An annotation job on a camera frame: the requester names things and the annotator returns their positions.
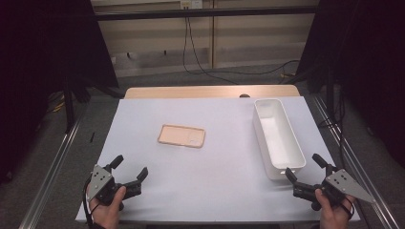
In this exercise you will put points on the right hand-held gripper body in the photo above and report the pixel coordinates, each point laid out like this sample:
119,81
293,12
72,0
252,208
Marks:
340,184

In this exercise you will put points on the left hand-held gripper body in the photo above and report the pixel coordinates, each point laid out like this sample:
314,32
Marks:
101,183

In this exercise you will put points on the white plastic bin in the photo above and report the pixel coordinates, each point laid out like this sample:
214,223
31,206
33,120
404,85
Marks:
277,136

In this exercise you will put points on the beige phone case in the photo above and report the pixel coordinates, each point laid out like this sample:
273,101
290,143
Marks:
178,135

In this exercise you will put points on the person's left hand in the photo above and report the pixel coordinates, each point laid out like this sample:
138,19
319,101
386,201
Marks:
105,214

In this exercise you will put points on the person's right hand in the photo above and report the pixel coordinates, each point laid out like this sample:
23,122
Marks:
332,216

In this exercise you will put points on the small black floor item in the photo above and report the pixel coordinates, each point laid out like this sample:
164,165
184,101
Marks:
92,137

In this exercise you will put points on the white table mat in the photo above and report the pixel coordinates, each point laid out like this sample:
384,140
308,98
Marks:
207,181

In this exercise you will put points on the black metal stand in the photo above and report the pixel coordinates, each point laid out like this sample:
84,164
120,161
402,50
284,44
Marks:
331,95
69,108

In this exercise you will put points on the dark table grommet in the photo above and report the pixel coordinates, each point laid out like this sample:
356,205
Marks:
244,95

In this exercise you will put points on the wooden table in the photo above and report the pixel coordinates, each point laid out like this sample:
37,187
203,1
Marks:
191,91

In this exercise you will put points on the black curtain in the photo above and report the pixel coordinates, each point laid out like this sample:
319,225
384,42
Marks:
366,63
38,63

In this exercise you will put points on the black horizontal bar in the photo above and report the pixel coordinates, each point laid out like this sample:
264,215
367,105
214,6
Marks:
191,13

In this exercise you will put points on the metal floor rail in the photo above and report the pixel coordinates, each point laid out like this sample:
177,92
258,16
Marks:
51,181
359,168

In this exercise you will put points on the white wall outlet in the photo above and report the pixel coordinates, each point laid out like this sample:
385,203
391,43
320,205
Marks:
191,4

